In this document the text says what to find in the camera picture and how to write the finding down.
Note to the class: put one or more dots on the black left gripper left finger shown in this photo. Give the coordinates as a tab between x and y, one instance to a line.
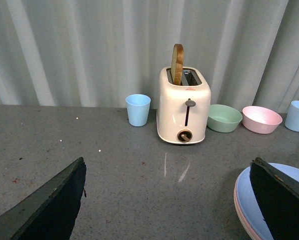
50	212

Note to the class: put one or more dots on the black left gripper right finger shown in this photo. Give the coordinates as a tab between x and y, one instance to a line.
277	195

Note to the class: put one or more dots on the light blue plate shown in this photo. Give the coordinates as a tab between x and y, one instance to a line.
248	202

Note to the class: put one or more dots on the pink plate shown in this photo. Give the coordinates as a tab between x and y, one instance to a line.
247	227

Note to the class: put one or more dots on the light blue cup right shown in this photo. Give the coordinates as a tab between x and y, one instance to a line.
292	118

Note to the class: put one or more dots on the light blue cup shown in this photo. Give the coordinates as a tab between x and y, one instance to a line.
292	118
138	106

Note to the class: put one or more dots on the pink bowl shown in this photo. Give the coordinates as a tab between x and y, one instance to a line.
260	120

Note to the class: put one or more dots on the green bowl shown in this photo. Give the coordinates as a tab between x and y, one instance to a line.
223	118

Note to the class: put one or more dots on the cream white toaster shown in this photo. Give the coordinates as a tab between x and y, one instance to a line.
182	113

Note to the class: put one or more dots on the light blue cup left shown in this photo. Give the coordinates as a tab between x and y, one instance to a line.
138	106

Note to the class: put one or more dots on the grey white curtain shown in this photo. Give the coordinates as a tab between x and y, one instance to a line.
94	53

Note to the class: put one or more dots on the brown bread slice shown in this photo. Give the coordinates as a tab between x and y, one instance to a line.
177	64

